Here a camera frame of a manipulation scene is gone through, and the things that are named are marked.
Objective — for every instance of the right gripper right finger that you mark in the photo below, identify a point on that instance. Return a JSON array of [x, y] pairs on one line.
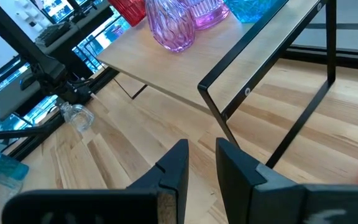
[[247, 196]]

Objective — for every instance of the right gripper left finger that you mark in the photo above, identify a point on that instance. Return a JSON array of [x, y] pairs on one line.
[[169, 186]]

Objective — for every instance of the clear faceted glass vase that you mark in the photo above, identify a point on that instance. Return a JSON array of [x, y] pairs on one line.
[[78, 116]]

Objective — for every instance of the purple swirl glass vase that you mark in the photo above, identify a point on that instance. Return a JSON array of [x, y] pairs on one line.
[[171, 28]]

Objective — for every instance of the teal textured glass vase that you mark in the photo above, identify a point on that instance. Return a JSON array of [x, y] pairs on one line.
[[2, 166], [250, 11]]

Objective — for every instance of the purple ribbed glass vase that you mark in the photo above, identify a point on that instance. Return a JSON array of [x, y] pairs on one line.
[[208, 15]]

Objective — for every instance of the red glass bottle vase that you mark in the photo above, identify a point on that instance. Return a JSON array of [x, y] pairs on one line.
[[130, 11]]

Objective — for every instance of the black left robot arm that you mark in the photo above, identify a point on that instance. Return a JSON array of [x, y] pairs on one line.
[[20, 40]]

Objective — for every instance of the black computer mouse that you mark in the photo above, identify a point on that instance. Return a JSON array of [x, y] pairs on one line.
[[28, 81]]

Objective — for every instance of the gray desk top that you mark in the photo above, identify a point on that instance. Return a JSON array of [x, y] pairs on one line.
[[14, 99], [82, 28]]

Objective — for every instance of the black backlit keyboard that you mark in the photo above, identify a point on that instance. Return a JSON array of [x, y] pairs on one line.
[[53, 34]]

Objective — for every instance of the wooden shelf black metal frame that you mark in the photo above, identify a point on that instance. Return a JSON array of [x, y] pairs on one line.
[[172, 71]]

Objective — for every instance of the black metal table frame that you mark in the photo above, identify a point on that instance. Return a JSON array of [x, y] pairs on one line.
[[337, 57]]

